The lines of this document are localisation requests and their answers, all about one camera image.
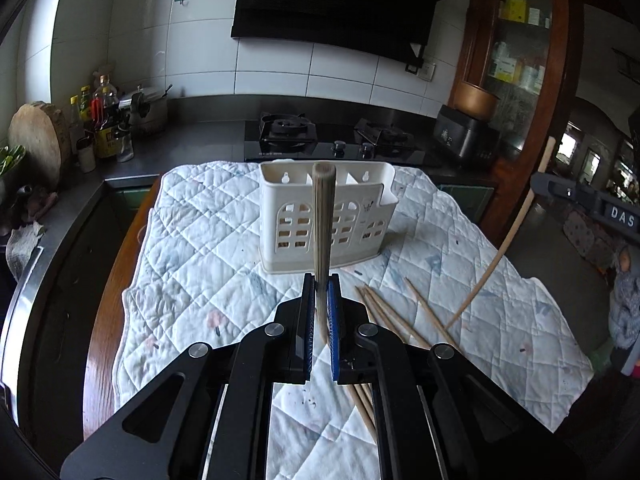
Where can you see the black range hood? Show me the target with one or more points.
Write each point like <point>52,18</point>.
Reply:
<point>325,5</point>

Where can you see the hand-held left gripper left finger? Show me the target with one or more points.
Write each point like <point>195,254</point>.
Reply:
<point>308,335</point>

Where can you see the ceiling vent grille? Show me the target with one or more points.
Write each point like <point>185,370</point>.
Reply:
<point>629,62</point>

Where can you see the person's right hand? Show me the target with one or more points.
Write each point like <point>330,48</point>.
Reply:
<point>627,305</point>

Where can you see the round wooden cutting board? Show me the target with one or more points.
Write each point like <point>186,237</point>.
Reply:
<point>37,135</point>

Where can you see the small glass jar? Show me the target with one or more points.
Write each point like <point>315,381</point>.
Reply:
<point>125,149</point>

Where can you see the black gas stove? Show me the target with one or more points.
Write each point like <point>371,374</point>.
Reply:
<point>325,151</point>

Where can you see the small white box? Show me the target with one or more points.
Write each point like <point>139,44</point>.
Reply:
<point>539,17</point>

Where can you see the white cup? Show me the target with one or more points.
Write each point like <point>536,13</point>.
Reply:
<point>86,157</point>

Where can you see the green and white box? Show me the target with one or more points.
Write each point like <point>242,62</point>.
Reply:
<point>506,69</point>

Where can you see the steel pressure cooker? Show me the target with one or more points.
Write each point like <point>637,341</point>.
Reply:
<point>147,112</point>

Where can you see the black plug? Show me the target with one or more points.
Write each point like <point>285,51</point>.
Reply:
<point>412,67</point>

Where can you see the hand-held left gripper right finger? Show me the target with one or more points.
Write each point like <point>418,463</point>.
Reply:
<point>334,335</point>

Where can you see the steel kitchen counter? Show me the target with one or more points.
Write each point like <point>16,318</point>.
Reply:
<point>200,135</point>

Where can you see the black rice cooker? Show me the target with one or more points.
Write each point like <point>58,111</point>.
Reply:
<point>465,140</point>

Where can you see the grey dish cloth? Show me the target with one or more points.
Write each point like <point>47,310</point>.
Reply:
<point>22,250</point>

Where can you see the green vegetables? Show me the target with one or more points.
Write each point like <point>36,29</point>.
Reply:
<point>11,159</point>

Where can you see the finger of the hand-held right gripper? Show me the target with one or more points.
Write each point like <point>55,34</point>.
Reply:
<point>565,192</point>

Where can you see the white jar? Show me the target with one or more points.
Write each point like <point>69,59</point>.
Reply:
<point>532,79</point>

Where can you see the white plastic utensil holder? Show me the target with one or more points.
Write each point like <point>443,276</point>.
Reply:
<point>280,200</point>

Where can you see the copper inner pot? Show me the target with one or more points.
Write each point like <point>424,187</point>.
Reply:
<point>475,102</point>

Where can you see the wooden glass door cabinet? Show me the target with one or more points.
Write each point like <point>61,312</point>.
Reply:
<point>565,60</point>

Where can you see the dark yellow label sauce bottle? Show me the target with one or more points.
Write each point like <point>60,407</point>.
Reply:
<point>107,144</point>

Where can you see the white quilted cloth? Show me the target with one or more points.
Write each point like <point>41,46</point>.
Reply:
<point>200,260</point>

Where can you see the yellow box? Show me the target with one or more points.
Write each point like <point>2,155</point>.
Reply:
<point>515,9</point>

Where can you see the white wall socket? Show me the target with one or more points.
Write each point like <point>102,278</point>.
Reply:
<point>426,71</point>

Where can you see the brown rag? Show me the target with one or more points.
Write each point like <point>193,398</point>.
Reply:
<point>37,202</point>

